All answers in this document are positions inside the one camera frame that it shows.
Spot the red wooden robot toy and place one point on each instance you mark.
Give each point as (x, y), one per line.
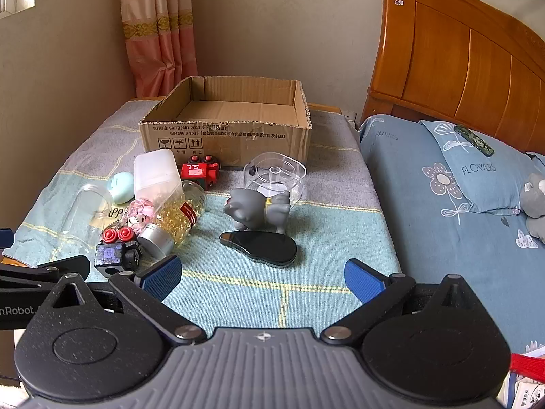
(198, 171)

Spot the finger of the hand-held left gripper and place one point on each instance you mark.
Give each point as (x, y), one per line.
(47, 269)
(5, 238)

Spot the wooden bed headboard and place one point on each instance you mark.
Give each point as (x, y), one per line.
(460, 59)

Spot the mint green small case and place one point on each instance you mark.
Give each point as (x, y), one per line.
(122, 187)

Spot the grey elephant figurine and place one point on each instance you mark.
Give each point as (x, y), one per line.
(255, 211)

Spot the grey plush toy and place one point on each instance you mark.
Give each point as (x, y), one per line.
(534, 204)

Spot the blue flowered bed sheet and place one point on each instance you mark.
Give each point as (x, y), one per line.
(408, 221)

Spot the remote control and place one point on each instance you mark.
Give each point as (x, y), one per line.
(473, 139)

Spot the black wooden robot toy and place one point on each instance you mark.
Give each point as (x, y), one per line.
(113, 255)

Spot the striped table cloth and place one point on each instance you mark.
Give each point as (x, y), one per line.
(332, 221)

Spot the clear plastic tape box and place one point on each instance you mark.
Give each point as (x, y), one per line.
(276, 174)

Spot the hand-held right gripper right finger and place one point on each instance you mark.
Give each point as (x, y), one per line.
(362, 281)

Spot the black oval mirror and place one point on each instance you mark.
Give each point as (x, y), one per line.
(259, 247)

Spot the capsule bottle with silver cap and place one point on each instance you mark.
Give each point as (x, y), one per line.
(181, 213)

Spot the cardboard box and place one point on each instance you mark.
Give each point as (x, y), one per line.
(238, 136)

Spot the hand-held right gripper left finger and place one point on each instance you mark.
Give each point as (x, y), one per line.
(162, 279)

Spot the clear plastic jar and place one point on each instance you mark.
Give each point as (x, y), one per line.
(83, 217)

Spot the red cloth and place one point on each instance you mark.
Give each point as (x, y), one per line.
(528, 366)

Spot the pink curtain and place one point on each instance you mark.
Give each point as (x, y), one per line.
(157, 30)

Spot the printed paper packet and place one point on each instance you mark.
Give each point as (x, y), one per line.
(526, 394)

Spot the blue flowered pillow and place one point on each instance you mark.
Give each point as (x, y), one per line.
(477, 179)

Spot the white plastic bottle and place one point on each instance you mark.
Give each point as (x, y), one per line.
(155, 177)

